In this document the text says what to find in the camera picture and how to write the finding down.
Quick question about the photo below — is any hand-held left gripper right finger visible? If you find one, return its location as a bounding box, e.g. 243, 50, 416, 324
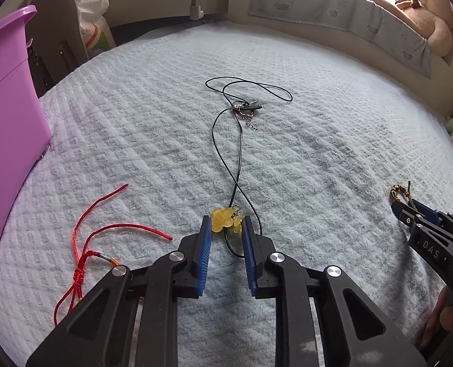
241, 216, 428, 367

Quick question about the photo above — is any light blue bedspread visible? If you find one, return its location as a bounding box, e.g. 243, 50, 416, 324
0, 19, 453, 367

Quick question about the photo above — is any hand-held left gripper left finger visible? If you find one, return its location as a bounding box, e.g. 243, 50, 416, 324
25, 215, 214, 367

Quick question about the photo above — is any brown bead bracelet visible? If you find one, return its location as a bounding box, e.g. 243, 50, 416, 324
389, 183, 416, 211

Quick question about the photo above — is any black cord necklace yellow pendant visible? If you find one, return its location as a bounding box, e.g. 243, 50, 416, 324
204, 77, 293, 258

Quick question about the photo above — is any red string bracelet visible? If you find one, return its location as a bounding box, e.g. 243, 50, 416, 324
54, 183, 173, 327

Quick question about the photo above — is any person's right hand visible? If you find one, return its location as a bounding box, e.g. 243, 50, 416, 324
418, 287, 453, 348

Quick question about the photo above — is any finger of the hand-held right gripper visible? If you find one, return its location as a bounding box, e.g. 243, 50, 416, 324
391, 202, 422, 235
411, 198, 453, 235

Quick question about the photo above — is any white plastic bag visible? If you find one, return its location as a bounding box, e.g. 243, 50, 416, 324
75, 0, 116, 60

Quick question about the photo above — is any beige teddy bear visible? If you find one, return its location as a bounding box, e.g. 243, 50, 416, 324
339, 0, 453, 58

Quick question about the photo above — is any blue patterned window seat cover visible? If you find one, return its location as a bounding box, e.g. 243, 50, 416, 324
248, 0, 432, 79

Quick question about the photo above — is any purple plastic bin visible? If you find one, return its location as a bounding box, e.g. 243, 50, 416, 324
0, 5, 53, 324

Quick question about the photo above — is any grey chair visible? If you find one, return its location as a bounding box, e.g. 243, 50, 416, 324
25, 0, 91, 98

